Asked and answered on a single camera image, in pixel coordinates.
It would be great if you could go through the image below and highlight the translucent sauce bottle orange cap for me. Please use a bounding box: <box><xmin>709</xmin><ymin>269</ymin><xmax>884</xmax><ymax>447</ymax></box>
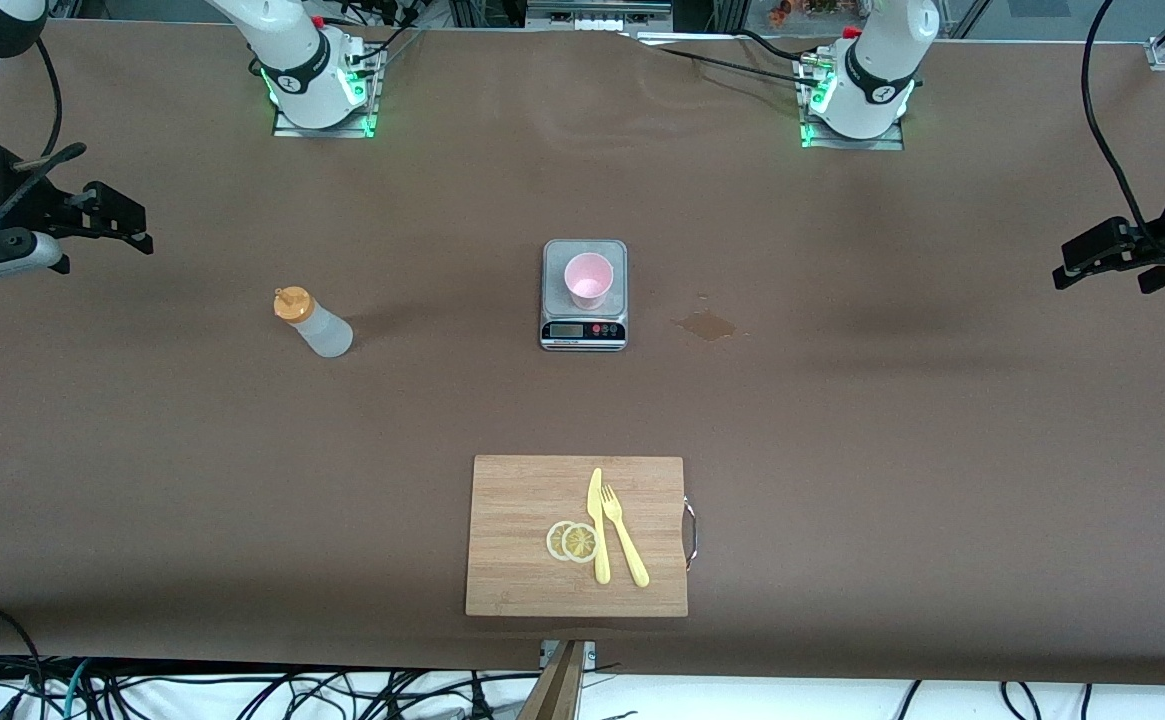
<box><xmin>274</xmin><ymin>286</ymin><xmax>354</xmax><ymax>359</ymax></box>

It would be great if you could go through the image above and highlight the pink plastic cup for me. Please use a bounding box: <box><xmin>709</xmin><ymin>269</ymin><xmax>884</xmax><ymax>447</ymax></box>
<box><xmin>564</xmin><ymin>252</ymin><xmax>615</xmax><ymax>311</ymax></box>

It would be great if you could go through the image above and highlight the brown table cover sheet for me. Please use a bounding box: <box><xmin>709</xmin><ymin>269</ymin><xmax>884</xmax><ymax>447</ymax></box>
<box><xmin>0</xmin><ymin>18</ymin><xmax>1165</xmax><ymax>687</ymax></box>

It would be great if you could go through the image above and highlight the silver digital kitchen scale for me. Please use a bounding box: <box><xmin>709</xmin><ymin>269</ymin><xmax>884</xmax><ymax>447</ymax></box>
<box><xmin>539</xmin><ymin>238</ymin><xmax>630</xmax><ymax>352</ymax></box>

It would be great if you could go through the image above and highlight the bamboo cutting board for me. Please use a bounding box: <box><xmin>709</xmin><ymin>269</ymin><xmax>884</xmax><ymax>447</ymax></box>
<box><xmin>465</xmin><ymin>455</ymin><xmax>689</xmax><ymax>618</ymax></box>

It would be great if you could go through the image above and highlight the white power strip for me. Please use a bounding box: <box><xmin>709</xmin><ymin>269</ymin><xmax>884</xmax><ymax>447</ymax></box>
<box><xmin>527</xmin><ymin>0</ymin><xmax>673</xmax><ymax>32</ymax></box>

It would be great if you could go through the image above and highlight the yellow plastic fork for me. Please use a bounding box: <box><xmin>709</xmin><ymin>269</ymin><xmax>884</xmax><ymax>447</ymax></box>
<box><xmin>600</xmin><ymin>484</ymin><xmax>651</xmax><ymax>589</ymax></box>

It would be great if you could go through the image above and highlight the yellow plastic knife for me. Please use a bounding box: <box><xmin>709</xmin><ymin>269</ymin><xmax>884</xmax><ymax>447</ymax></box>
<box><xmin>587</xmin><ymin>467</ymin><xmax>612</xmax><ymax>585</ymax></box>

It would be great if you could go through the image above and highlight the wooden beam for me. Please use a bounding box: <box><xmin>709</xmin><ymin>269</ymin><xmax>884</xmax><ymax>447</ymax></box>
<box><xmin>516</xmin><ymin>640</ymin><xmax>588</xmax><ymax>720</ymax></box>

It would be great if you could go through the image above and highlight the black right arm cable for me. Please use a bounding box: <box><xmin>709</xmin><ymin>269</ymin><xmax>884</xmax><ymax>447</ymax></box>
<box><xmin>0</xmin><ymin>38</ymin><xmax>89</xmax><ymax>252</ymax></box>

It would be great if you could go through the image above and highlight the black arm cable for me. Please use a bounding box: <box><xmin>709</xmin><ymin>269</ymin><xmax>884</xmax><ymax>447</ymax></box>
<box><xmin>0</xmin><ymin>38</ymin><xmax>89</xmax><ymax>252</ymax></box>
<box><xmin>1082</xmin><ymin>0</ymin><xmax>1165</xmax><ymax>253</ymax></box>

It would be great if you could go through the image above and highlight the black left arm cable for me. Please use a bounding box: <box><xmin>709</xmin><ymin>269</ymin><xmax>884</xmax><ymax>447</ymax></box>
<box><xmin>1082</xmin><ymin>0</ymin><xmax>1165</xmax><ymax>253</ymax></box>

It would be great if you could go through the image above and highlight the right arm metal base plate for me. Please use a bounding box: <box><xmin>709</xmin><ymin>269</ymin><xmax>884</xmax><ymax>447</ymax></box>
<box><xmin>272</xmin><ymin>45</ymin><xmax>384</xmax><ymax>139</ymax></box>

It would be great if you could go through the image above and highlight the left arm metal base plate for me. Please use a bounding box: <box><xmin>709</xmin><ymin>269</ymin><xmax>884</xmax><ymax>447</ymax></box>
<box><xmin>799</xmin><ymin>55</ymin><xmax>905</xmax><ymax>151</ymax></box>

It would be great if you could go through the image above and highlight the black right base cable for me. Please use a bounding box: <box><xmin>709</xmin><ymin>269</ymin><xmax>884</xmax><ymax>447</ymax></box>
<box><xmin>317</xmin><ymin>0</ymin><xmax>425</xmax><ymax>63</ymax></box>

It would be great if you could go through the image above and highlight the black base cable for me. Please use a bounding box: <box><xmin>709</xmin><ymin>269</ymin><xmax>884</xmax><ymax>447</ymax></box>
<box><xmin>317</xmin><ymin>0</ymin><xmax>425</xmax><ymax>63</ymax></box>
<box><xmin>642</xmin><ymin>28</ymin><xmax>828</xmax><ymax>89</ymax></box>

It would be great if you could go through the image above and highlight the black left base cable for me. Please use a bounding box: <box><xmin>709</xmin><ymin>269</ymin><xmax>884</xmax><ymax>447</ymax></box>
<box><xmin>642</xmin><ymin>28</ymin><xmax>828</xmax><ymax>89</ymax></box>

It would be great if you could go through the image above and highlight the teal floor cable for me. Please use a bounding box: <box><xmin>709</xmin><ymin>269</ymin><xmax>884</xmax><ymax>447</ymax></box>
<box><xmin>60</xmin><ymin>658</ymin><xmax>94</xmax><ymax>720</ymax></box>

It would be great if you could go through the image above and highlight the small metal bracket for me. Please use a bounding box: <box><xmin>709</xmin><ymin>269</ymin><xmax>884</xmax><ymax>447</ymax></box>
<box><xmin>540</xmin><ymin>640</ymin><xmax>598</xmax><ymax>670</ymax></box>

